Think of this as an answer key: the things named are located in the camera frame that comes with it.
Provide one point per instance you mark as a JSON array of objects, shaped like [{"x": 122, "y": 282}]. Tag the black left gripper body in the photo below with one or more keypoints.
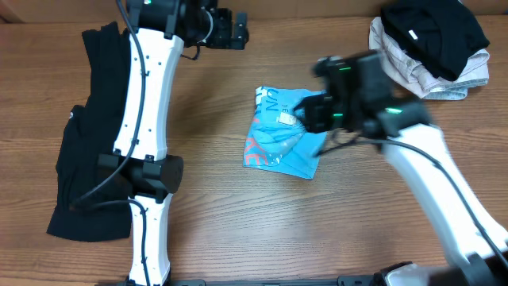
[{"x": 228, "y": 29}]

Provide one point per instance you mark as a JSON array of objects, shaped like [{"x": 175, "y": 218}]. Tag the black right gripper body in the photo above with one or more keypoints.
[{"x": 317, "y": 112}]

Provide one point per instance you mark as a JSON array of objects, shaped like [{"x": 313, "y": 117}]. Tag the light blue t-shirt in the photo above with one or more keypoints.
[{"x": 276, "y": 140}]

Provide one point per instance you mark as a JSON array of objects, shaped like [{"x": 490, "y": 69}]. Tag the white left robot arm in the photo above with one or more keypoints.
[{"x": 159, "y": 31}]

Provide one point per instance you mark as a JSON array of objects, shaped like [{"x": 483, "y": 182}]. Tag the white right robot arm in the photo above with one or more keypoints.
[{"x": 358, "y": 98}]

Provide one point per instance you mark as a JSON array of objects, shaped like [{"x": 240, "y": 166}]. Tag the beige button shirt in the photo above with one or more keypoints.
[{"x": 412, "y": 75}]

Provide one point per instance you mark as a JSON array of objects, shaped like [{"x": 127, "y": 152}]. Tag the black garment on pile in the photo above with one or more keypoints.
[{"x": 442, "y": 34}]

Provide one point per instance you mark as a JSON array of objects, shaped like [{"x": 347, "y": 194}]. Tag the black garment on left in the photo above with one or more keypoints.
[{"x": 91, "y": 131}]

